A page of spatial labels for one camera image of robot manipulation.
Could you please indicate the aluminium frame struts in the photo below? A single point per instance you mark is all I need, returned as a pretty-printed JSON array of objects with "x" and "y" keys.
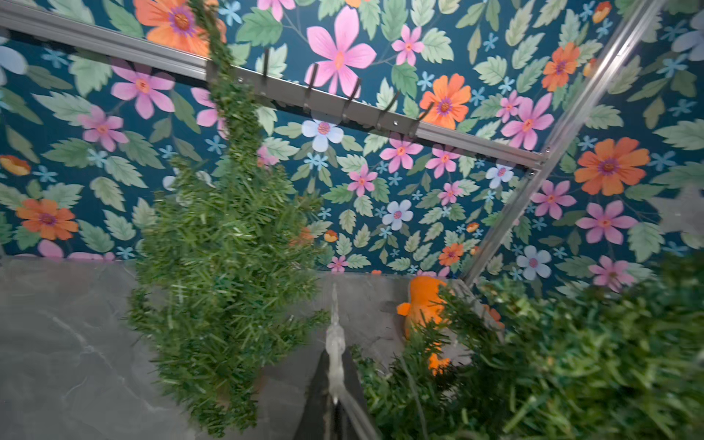
[{"x": 46, "y": 25}]

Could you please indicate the black coat hook rail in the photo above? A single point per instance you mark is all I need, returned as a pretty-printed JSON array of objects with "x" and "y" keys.
[{"x": 307, "y": 98}]

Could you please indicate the green christmas tree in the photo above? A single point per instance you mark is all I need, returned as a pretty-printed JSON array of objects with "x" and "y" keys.
[
  {"x": 225, "y": 266},
  {"x": 613, "y": 362}
]

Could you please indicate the orange plush toy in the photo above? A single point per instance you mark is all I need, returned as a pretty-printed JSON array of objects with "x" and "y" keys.
[{"x": 423, "y": 307}]

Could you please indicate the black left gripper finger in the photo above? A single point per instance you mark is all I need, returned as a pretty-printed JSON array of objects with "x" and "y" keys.
[{"x": 346, "y": 418}]

